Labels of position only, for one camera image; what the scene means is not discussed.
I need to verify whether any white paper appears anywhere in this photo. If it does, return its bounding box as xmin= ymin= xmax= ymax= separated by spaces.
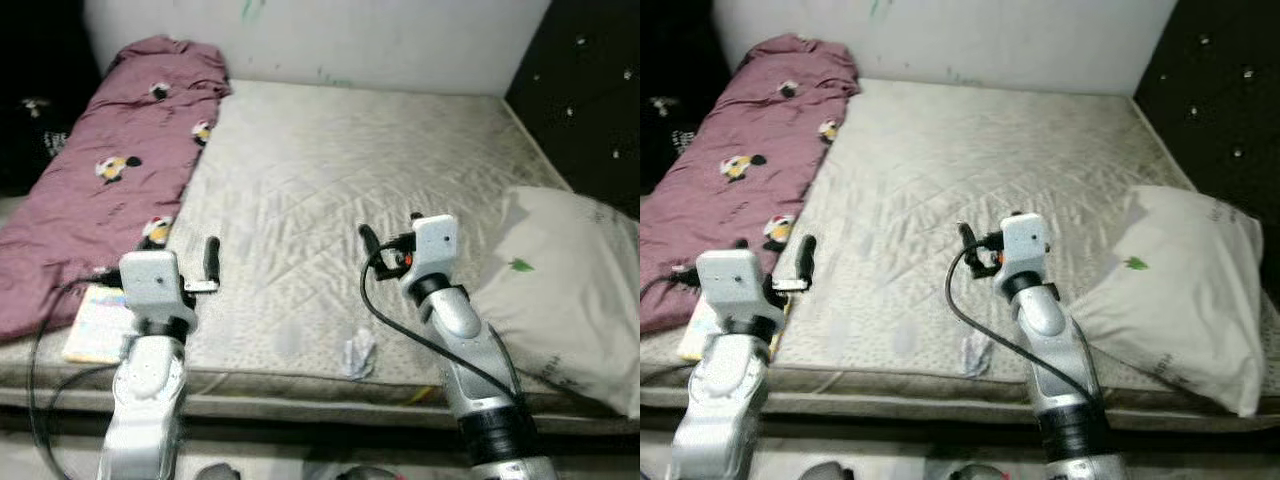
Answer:
xmin=340 ymin=328 xmax=379 ymax=381
xmin=962 ymin=333 xmax=996 ymax=379

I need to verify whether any white pillow with green print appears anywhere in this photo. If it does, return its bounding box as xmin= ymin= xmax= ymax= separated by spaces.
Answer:
xmin=468 ymin=185 xmax=641 ymax=419
xmin=1068 ymin=185 xmax=1266 ymax=419

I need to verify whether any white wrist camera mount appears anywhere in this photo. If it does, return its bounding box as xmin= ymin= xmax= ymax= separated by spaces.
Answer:
xmin=119 ymin=250 xmax=187 ymax=323
xmin=400 ymin=214 xmax=461 ymax=291
xmin=696 ymin=248 xmax=770 ymax=323
xmin=995 ymin=212 xmax=1051 ymax=291

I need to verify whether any grey quilted mattress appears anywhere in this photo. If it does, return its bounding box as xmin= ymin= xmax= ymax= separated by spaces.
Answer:
xmin=0 ymin=78 xmax=641 ymax=421
xmin=640 ymin=78 xmax=1280 ymax=421

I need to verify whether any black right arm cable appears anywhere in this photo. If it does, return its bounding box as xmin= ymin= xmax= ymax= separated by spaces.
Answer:
xmin=360 ymin=248 xmax=526 ymax=411
xmin=945 ymin=248 xmax=1101 ymax=403

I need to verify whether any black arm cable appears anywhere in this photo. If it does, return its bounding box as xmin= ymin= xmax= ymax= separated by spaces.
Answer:
xmin=945 ymin=248 xmax=1101 ymax=403
xmin=640 ymin=268 xmax=701 ymax=389
xmin=28 ymin=280 xmax=126 ymax=480
xmin=360 ymin=248 xmax=526 ymax=411

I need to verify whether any black printed cloth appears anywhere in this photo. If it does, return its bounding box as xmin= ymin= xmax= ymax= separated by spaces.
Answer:
xmin=0 ymin=0 xmax=101 ymax=196
xmin=640 ymin=0 xmax=736 ymax=196

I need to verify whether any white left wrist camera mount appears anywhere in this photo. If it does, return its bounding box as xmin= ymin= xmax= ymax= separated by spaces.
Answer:
xmin=119 ymin=250 xmax=187 ymax=323
xmin=696 ymin=248 xmax=770 ymax=323

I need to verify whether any maroon cartoon print blanket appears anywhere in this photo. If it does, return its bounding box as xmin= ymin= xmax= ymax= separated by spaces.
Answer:
xmin=0 ymin=35 xmax=233 ymax=343
xmin=640 ymin=33 xmax=861 ymax=336

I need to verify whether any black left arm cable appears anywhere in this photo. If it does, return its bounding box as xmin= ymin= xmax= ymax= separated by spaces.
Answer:
xmin=28 ymin=280 xmax=126 ymax=480
xmin=640 ymin=268 xmax=701 ymax=389

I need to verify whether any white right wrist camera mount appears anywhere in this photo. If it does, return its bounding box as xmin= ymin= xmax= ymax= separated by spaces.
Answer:
xmin=995 ymin=212 xmax=1051 ymax=291
xmin=400 ymin=214 xmax=461 ymax=291

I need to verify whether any black tufted headboard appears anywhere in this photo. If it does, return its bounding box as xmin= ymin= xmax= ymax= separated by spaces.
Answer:
xmin=1133 ymin=0 xmax=1280 ymax=226
xmin=505 ymin=0 xmax=641 ymax=216

